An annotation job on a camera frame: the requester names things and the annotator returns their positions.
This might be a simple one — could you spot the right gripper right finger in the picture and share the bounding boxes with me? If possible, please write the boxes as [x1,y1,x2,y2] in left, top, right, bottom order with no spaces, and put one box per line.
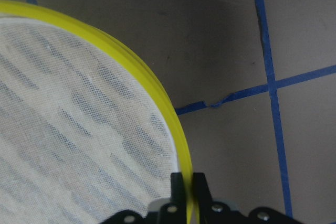
[193,173,213,208]

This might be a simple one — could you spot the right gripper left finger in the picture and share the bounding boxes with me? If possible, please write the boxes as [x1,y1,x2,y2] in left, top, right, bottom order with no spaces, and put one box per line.
[170,173,187,208]

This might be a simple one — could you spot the yellow steamer layer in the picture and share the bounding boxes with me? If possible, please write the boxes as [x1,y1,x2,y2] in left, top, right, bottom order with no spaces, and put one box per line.
[1,0,194,223]

